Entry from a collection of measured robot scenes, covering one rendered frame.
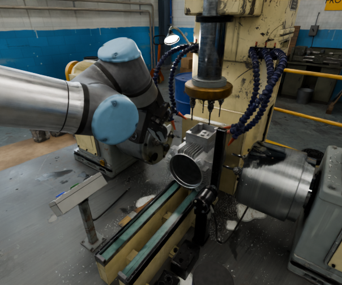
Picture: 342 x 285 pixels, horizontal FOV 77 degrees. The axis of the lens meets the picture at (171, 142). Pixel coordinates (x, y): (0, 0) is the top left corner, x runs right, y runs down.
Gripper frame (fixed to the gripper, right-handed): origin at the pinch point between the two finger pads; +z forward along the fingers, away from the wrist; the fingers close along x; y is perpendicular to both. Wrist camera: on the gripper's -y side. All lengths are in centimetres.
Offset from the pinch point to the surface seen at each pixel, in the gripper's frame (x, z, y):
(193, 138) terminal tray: -4.8, 10.8, 10.9
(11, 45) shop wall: 526, 92, 141
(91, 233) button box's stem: 13.2, 12.8, -38.7
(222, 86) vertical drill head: -12.1, -4.0, 26.6
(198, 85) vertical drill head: -4.9, -7.3, 22.4
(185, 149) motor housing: -4.9, 9.0, 4.2
